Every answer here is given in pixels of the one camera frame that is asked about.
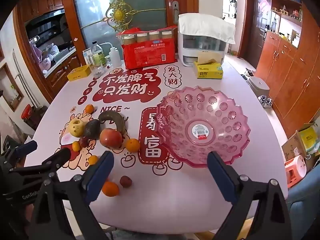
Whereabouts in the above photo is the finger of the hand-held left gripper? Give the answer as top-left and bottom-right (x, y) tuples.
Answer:
(10, 148), (71, 178)
(0, 140), (38, 167)

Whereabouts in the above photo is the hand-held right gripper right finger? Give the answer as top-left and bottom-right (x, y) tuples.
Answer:
(207, 151), (297, 240)

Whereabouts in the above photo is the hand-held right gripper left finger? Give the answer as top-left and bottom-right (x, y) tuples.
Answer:
(29, 151), (118, 240)

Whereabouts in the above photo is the yellow spotted pear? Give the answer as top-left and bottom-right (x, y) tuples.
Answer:
(69, 119), (85, 137)

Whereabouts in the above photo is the red apple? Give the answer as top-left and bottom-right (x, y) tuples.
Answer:
(99, 128), (123, 148)

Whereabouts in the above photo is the dark avocado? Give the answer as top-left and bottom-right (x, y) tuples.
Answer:
(83, 119), (101, 139)

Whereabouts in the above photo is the pink plastic fruit bowl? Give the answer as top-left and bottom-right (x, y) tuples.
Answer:
(153, 85), (251, 168)

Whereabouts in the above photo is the dark overripe banana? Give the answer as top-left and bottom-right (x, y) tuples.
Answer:
(98, 111), (127, 134)

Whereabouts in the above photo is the pink plastic stool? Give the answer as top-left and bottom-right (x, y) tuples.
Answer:
(285, 155), (307, 188)

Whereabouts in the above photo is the cardboard box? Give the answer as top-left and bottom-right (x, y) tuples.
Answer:
(282, 122), (320, 171)

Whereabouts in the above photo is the small yellow box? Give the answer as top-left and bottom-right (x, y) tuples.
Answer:
(67, 64), (92, 82)

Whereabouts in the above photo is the pair of shoes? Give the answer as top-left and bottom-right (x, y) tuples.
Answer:
(241, 68), (254, 80)
(259, 95), (273, 108)

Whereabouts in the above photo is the blue sofa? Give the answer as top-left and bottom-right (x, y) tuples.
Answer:
(287, 167), (320, 240)

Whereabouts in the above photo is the clear drinking glass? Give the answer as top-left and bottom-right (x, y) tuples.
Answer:
(92, 64), (104, 78)

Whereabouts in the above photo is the grey stool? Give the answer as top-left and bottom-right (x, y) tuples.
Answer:
(247, 77), (270, 98)

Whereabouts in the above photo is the small white carton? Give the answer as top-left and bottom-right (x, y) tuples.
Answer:
(83, 49), (94, 65)

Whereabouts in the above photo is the yellow tissue box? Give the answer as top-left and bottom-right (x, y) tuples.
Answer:
(193, 60), (224, 80)

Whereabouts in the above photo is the clear bottle green label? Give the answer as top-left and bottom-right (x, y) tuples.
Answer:
(90, 41), (107, 70)

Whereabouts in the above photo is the white squeeze bottle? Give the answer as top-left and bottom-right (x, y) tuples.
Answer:
(100, 42), (122, 68)

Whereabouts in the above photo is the white countertop appliance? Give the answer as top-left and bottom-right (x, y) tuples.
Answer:
(177, 14), (229, 67)

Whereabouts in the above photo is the brown wooden cabinet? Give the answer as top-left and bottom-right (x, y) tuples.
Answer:
(255, 0), (320, 137)

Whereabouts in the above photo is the red paper cup package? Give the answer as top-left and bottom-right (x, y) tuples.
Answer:
(116, 26), (178, 70)

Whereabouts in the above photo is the white towel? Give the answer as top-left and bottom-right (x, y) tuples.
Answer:
(178, 13), (236, 44)

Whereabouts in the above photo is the dark brown door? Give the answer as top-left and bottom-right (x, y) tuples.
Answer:
(246, 0), (272, 63)

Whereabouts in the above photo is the glass door gold ornament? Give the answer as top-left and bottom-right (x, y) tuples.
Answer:
(72, 0), (168, 53)

